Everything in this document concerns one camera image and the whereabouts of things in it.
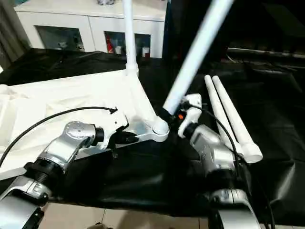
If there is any white plastic table leg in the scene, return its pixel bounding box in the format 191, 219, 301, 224
204, 74, 244, 156
122, 0, 141, 77
212, 75, 264, 164
162, 0, 234, 115

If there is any grey curtain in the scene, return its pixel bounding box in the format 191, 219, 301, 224
0, 0, 32, 70

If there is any white plastic table top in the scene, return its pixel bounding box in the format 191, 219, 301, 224
0, 68, 171, 182

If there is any white glass door cabinet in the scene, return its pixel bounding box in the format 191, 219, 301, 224
13, 0, 167, 60

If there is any red white bottle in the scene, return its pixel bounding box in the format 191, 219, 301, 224
106, 35, 114, 54

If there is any dark shoe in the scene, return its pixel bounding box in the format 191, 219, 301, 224
90, 221, 108, 229

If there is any black work mat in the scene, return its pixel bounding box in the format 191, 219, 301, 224
0, 47, 305, 226

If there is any black left wrist camera cable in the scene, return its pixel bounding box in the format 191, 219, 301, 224
0, 106, 119, 168

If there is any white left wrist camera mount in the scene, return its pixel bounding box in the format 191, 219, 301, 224
96, 107, 131, 151

